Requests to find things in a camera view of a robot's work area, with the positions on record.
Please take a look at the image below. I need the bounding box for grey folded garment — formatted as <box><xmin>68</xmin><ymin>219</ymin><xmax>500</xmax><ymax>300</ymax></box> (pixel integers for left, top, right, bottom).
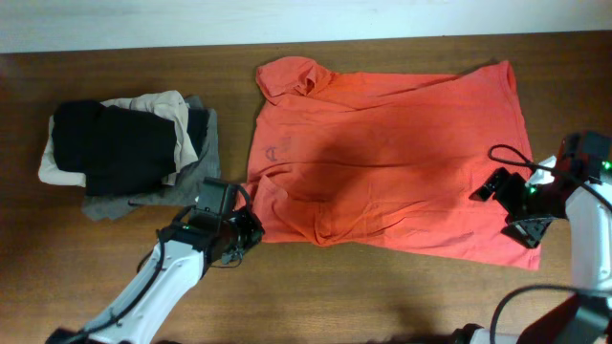
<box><xmin>81</xmin><ymin>96</ymin><xmax>221</xmax><ymax>221</ymax></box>

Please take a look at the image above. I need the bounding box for black folded garment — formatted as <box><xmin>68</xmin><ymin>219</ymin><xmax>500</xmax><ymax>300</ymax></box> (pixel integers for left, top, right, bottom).
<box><xmin>52</xmin><ymin>100</ymin><xmax>206</xmax><ymax>196</ymax></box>

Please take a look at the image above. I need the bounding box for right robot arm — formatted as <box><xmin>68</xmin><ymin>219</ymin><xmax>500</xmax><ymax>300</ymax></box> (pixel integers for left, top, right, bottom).
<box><xmin>448</xmin><ymin>131</ymin><xmax>611</xmax><ymax>344</ymax></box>

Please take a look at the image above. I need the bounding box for red printed t-shirt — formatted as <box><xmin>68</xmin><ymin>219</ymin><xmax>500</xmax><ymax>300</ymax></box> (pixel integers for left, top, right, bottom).
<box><xmin>246</xmin><ymin>56</ymin><xmax>540</xmax><ymax>270</ymax></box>

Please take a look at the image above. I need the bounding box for beige folded garment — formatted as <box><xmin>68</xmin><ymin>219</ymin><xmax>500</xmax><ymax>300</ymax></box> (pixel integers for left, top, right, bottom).
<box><xmin>38</xmin><ymin>91</ymin><xmax>197</xmax><ymax>187</ymax></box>

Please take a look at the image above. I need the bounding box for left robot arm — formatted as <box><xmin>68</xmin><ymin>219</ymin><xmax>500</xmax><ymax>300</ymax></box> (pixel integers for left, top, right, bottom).
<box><xmin>47</xmin><ymin>178</ymin><xmax>265</xmax><ymax>344</ymax></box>

